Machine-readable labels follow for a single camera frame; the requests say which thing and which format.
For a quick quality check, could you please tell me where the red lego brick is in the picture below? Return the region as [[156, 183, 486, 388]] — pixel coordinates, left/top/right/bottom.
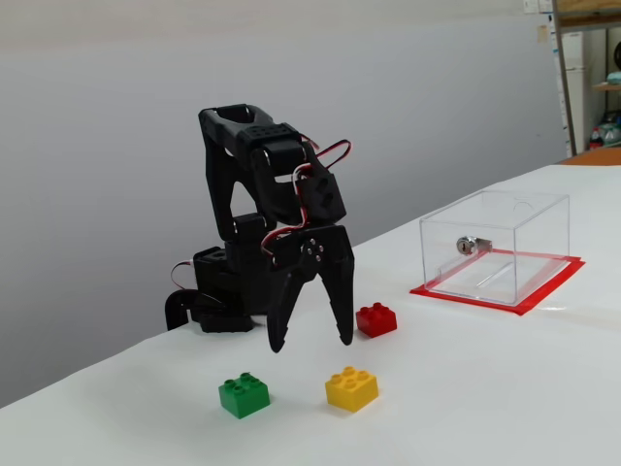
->
[[355, 302, 398, 339]]

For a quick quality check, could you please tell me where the silver box lock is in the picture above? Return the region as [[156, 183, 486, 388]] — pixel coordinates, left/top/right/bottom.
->
[[455, 236, 494, 257]]

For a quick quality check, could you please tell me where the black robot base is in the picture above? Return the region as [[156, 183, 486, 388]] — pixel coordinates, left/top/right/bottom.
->
[[192, 245, 256, 335]]

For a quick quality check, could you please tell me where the gripper servo cable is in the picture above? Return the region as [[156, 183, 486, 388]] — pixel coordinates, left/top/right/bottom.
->
[[260, 164, 312, 268]]

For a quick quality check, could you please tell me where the green lego brick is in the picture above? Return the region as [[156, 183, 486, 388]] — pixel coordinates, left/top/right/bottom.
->
[[217, 372, 271, 418]]

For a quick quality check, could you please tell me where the red tape square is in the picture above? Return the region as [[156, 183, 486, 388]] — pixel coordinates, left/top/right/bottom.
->
[[409, 248, 587, 317]]

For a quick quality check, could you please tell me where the white refrigerator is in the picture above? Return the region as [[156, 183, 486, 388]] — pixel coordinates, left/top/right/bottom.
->
[[562, 31, 591, 147]]

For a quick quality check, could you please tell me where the white table cover sheet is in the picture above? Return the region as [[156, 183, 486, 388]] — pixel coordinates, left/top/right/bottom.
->
[[0, 163, 621, 466]]

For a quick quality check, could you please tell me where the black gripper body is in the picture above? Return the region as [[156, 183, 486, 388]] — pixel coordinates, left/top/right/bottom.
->
[[270, 223, 356, 275]]

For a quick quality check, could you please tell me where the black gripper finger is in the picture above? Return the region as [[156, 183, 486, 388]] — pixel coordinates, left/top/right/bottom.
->
[[267, 234, 331, 354], [319, 261, 356, 348]]

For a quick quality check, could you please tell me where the transparent acrylic box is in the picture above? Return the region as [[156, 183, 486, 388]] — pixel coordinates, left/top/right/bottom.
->
[[419, 189, 572, 308]]

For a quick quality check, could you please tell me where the teal white bag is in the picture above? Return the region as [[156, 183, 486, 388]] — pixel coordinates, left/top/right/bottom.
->
[[600, 110, 621, 147]]

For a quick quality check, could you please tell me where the black table clamp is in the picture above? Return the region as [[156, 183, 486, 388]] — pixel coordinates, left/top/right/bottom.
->
[[164, 289, 200, 332]]

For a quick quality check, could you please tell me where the base servo cable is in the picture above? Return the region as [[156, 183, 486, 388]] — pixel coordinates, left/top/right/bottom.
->
[[171, 260, 198, 292]]

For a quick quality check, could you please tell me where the wrist servo cable loop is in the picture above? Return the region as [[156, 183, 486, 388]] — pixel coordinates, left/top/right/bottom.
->
[[298, 139, 353, 172]]

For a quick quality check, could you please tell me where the yellow lego brick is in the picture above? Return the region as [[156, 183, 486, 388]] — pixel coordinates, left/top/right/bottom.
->
[[324, 366, 379, 414]]

